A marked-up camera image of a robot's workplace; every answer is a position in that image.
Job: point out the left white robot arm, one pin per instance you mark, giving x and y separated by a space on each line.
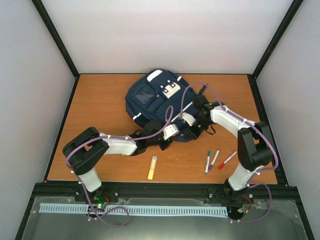
84 151

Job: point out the red whiteboard marker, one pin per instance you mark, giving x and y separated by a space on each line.
228 159

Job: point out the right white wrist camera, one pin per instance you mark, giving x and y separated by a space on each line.
187 119

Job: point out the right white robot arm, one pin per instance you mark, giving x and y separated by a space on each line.
255 147

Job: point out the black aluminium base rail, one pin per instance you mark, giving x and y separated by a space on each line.
115 191

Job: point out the navy blue student backpack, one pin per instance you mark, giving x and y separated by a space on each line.
149 98

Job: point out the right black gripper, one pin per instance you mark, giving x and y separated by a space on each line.
195 135

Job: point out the left black frame post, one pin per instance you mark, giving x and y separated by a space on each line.
46 19

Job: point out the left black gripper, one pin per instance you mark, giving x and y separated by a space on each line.
163 146

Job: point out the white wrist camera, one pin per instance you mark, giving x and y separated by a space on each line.
170 131
187 119

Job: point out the right black frame post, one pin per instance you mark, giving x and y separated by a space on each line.
281 29

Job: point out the light blue cable duct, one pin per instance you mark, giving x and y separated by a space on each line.
137 210

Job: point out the purple whiteboard marker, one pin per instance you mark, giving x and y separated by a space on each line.
214 160

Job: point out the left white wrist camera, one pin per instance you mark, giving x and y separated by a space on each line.
170 131

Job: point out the green whiteboard marker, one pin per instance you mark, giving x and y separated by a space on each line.
207 162

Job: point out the black frame post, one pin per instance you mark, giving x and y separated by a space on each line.
281 29
46 19

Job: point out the yellow highlighter marker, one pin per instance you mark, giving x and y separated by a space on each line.
152 168

